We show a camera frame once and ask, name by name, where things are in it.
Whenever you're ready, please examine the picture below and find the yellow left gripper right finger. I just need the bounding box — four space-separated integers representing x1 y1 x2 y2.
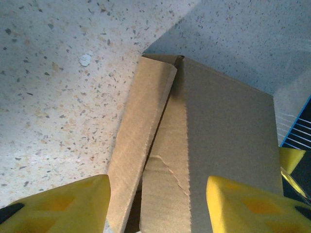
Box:
206 176 311 233

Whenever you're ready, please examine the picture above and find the brown cardboard box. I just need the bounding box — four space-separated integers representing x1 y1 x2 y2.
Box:
106 53 284 233

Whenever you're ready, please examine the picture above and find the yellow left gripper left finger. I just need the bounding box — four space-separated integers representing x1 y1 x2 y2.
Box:
0 174 112 233

